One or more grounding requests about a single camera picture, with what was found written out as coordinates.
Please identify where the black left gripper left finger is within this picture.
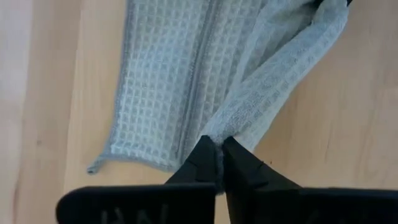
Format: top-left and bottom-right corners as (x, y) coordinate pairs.
(55, 135), (223, 224)

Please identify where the grey waffle microfiber towel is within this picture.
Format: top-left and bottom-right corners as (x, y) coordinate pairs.
(86, 0), (351, 195)

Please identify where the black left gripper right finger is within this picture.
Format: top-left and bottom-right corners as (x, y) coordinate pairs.
(223, 136), (398, 224)

